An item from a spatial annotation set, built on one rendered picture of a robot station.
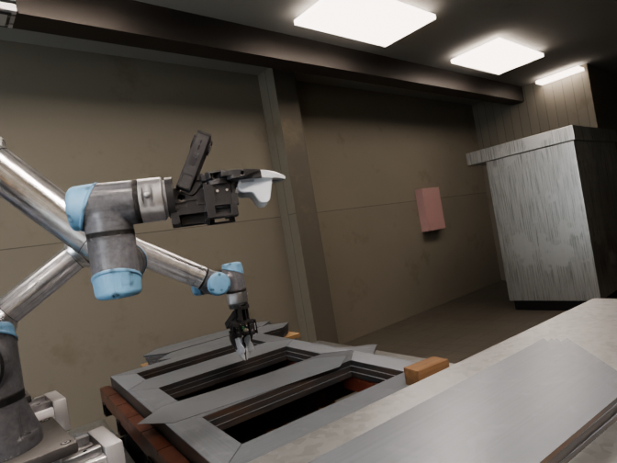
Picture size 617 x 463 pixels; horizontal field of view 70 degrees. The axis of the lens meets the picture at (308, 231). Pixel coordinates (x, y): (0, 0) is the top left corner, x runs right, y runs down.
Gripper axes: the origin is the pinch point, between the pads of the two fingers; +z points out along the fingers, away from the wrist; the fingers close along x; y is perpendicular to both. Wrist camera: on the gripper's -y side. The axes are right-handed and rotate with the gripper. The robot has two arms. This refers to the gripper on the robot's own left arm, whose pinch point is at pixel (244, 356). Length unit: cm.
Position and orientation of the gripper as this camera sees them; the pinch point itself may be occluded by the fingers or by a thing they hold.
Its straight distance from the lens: 173.6
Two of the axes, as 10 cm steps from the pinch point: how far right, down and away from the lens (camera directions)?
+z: 1.6, 9.9, -0.1
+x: 8.1, -1.3, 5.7
